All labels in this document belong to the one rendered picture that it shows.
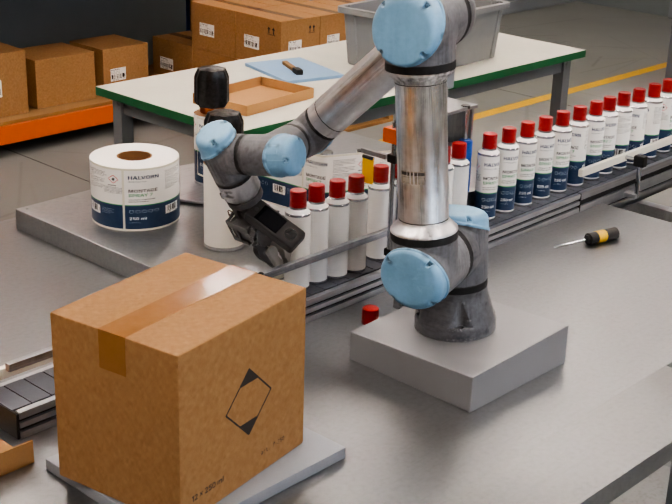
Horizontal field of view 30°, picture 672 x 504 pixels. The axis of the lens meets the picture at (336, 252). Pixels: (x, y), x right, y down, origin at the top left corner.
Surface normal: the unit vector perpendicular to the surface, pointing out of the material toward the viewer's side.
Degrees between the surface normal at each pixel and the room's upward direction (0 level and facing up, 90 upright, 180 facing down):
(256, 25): 90
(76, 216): 0
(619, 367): 0
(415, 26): 84
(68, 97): 90
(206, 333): 0
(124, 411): 90
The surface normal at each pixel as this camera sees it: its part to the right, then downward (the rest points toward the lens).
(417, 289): -0.46, 0.45
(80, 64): 0.71, 0.27
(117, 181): -0.19, 0.35
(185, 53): -0.71, 0.24
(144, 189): 0.38, 0.34
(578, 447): 0.03, -0.93
